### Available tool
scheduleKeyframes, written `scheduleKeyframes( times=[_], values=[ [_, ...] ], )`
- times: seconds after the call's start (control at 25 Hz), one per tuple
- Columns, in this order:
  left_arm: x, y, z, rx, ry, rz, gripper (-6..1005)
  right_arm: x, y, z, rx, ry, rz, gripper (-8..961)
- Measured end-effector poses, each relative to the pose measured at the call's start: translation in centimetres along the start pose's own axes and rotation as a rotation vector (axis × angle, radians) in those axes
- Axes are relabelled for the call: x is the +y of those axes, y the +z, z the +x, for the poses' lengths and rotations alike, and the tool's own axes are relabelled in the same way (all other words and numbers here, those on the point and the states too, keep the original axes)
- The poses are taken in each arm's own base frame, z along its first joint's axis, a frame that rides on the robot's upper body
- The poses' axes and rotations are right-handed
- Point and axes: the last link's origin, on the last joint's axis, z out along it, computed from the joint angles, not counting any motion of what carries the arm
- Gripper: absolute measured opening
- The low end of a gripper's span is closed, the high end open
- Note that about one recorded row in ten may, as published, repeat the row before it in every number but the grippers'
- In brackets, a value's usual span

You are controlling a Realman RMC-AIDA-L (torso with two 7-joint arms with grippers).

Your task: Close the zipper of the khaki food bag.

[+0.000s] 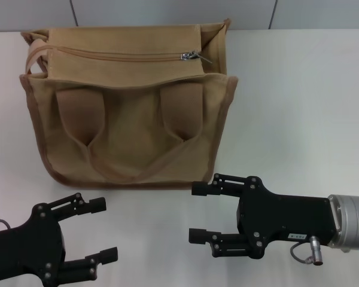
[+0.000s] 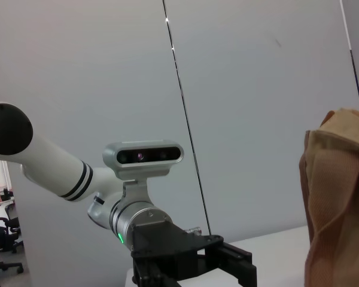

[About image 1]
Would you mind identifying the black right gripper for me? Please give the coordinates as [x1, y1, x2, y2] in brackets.
[188, 172, 338, 260]

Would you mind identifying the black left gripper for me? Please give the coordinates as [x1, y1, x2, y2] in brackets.
[0, 193, 119, 284]

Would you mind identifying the khaki canvas food bag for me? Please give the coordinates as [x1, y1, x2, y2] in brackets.
[19, 18, 239, 191]

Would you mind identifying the silver zipper pull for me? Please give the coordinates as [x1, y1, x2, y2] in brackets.
[181, 50, 213, 64]

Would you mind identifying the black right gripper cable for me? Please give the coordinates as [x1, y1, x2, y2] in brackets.
[289, 235, 320, 267]

